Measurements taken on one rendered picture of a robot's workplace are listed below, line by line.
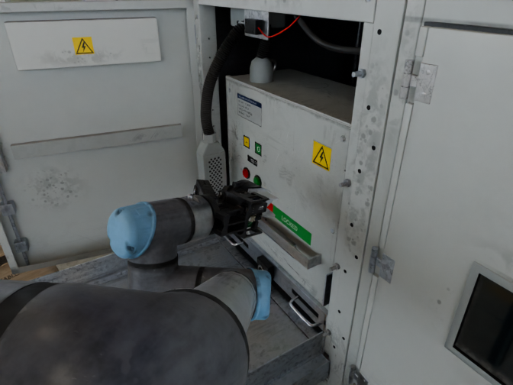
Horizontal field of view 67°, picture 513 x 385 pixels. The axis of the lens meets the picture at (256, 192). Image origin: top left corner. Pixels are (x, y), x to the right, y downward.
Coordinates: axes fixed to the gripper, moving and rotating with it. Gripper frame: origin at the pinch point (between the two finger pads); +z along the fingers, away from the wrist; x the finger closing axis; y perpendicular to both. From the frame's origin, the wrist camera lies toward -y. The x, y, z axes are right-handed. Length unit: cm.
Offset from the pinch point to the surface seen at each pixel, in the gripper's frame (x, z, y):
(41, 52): 20, -22, -59
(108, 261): -36, -8, -47
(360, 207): 5.5, 0.0, 20.8
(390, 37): 32.5, -7.4, 21.4
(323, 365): -36.2, 9.5, 18.3
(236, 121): 10.5, 17.1, -28.2
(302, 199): -1.6, 12.0, 1.6
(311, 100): 20.7, 12.3, -2.1
